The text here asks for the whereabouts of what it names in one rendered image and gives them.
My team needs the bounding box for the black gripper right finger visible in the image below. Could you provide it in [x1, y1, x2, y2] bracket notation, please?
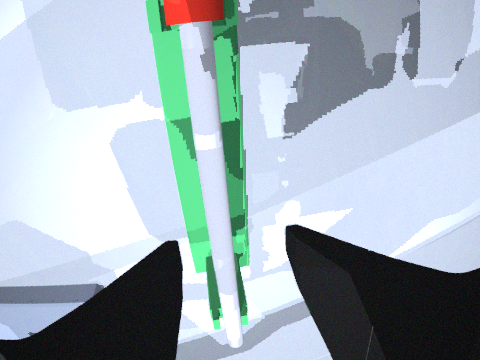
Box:
[284, 224, 480, 360]

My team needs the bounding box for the grey tapered pin with red head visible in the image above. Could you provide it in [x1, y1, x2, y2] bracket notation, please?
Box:
[163, 0, 244, 348]

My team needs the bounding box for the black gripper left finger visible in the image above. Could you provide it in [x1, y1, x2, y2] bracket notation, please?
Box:
[0, 240, 184, 360]

